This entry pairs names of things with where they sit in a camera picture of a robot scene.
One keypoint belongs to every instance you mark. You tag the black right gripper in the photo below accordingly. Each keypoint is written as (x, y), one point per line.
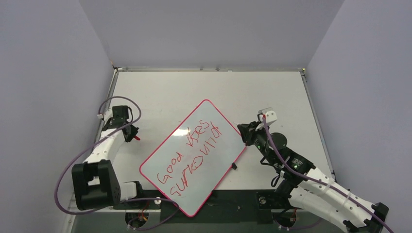
(250, 134)

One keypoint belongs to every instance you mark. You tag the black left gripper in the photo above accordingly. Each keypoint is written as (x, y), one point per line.
(133, 133)

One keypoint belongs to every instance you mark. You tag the pink-framed whiteboard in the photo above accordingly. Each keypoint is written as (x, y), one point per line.
(191, 162)

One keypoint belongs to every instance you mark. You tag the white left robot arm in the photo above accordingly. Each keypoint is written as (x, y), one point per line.
(95, 182)

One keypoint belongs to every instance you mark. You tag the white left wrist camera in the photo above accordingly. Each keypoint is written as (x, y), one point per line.
(106, 115)

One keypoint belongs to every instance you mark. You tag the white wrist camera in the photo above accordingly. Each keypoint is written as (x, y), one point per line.
(267, 114)
(106, 115)

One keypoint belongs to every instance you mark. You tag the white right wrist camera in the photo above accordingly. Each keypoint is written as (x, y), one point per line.
(267, 114)

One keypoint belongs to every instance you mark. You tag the aluminium table edge frame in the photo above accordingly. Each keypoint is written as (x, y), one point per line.
(161, 98)

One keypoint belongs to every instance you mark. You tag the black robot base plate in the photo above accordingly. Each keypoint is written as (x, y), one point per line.
(223, 206)

